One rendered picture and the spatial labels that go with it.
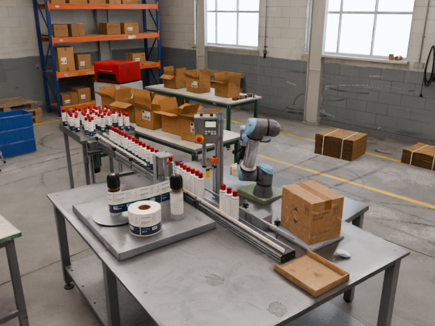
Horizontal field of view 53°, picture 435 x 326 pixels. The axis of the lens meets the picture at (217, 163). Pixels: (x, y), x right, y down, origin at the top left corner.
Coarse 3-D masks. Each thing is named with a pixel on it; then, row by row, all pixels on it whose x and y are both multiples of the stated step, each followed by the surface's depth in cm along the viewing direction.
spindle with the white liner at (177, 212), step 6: (174, 174) 277; (174, 180) 273; (180, 180) 274; (174, 186) 274; (180, 186) 276; (174, 192) 277; (180, 192) 278; (174, 198) 277; (180, 198) 278; (174, 204) 279; (180, 204) 279; (174, 210) 280; (180, 210) 281; (174, 216) 282; (180, 216) 282
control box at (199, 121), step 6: (198, 114) 303; (204, 114) 303; (198, 120) 296; (204, 120) 296; (198, 126) 298; (204, 126) 298; (198, 132) 299; (204, 138) 301; (210, 138) 301; (216, 138) 301
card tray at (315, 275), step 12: (312, 252) 247; (288, 264) 242; (300, 264) 242; (312, 264) 242; (324, 264) 241; (288, 276) 228; (300, 276) 230; (312, 276) 230; (324, 276) 230; (336, 276) 230; (348, 276) 227; (312, 288) 215; (324, 288) 217
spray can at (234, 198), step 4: (232, 192) 275; (236, 192) 274; (232, 196) 276; (236, 196) 275; (232, 200) 275; (236, 200) 275; (232, 204) 276; (236, 204) 276; (232, 208) 277; (236, 208) 277; (232, 212) 278; (236, 212) 278; (232, 216) 279; (236, 216) 279
